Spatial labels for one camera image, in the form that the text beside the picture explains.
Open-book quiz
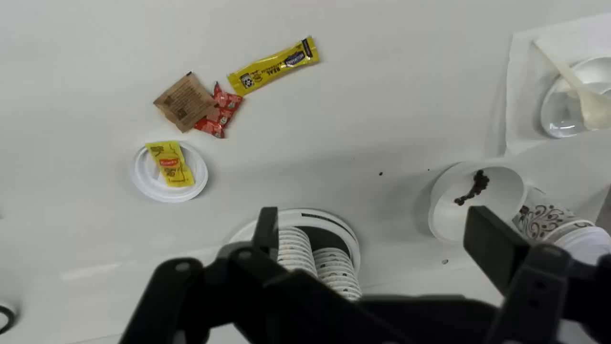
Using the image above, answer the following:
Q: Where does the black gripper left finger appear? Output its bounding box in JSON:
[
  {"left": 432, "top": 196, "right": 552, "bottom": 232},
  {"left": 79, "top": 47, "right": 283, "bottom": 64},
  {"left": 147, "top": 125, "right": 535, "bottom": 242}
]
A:
[{"left": 119, "top": 207, "right": 409, "bottom": 344}]

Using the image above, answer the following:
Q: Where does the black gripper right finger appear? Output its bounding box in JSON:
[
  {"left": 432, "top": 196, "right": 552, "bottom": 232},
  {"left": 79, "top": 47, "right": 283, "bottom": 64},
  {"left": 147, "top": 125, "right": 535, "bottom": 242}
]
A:
[{"left": 462, "top": 207, "right": 611, "bottom": 344}]

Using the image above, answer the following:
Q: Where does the red sachet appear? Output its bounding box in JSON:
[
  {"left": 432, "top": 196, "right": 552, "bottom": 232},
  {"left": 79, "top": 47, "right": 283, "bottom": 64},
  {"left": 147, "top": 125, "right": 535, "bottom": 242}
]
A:
[{"left": 195, "top": 85, "right": 243, "bottom": 138}]

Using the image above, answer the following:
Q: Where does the yellow sachet on plate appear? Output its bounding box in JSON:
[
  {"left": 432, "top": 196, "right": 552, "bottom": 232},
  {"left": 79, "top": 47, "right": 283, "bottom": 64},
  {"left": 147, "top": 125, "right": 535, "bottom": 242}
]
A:
[{"left": 147, "top": 142, "right": 195, "bottom": 188}]

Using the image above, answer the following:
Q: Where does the small white plate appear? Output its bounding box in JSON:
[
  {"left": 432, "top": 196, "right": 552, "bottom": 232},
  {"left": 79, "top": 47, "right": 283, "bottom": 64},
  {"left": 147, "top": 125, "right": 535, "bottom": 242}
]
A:
[{"left": 130, "top": 142, "right": 210, "bottom": 205}]

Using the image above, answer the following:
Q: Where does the brown sachet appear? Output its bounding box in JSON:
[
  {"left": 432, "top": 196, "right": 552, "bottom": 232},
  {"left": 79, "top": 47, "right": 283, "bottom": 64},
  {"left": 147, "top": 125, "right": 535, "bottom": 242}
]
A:
[{"left": 155, "top": 73, "right": 216, "bottom": 133}]

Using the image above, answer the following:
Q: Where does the long yellow sachet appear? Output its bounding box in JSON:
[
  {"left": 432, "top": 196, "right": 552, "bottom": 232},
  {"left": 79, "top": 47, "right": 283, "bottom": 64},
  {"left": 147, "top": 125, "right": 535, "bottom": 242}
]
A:
[{"left": 228, "top": 37, "right": 321, "bottom": 96}]

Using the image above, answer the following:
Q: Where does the patterned paper cup with lid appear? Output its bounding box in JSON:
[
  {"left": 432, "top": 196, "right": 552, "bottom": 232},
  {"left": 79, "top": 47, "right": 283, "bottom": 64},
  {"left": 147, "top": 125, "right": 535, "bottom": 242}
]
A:
[{"left": 512, "top": 188, "right": 611, "bottom": 266}]

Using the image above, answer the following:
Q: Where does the tall paper cup stack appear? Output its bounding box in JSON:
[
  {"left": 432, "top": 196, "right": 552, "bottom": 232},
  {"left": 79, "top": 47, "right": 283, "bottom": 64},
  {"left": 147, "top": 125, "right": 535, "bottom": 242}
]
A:
[{"left": 277, "top": 228, "right": 317, "bottom": 276}]

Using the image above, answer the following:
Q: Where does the short paper cup stack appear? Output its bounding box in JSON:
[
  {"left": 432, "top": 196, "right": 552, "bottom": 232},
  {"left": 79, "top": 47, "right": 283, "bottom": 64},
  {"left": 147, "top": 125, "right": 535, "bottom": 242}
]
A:
[{"left": 313, "top": 247, "right": 363, "bottom": 301}]

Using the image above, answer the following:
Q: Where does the white bowl with coffee beans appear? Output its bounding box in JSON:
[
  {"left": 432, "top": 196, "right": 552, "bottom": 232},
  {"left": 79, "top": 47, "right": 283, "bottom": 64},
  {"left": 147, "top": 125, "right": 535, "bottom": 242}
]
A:
[{"left": 428, "top": 161, "right": 527, "bottom": 245}]

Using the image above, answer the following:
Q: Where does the small clear dish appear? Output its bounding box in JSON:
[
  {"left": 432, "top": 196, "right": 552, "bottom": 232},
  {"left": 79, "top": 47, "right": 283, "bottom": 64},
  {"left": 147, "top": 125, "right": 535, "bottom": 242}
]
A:
[{"left": 539, "top": 58, "right": 611, "bottom": 140}]

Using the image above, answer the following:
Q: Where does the white plastic spoon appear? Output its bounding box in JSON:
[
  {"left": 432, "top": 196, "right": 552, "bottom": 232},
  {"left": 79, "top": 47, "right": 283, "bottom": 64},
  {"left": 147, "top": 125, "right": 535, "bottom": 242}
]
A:
[{"left": 535, "top": 39, "right": 611, "bottom": 131}]

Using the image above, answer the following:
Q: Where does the white napkin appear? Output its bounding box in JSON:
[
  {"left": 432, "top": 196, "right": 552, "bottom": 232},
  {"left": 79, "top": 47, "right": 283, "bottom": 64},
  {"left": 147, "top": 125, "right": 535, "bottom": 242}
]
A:
[{"left": 497, "top": 14, "right": 611, "bottom": 158}]

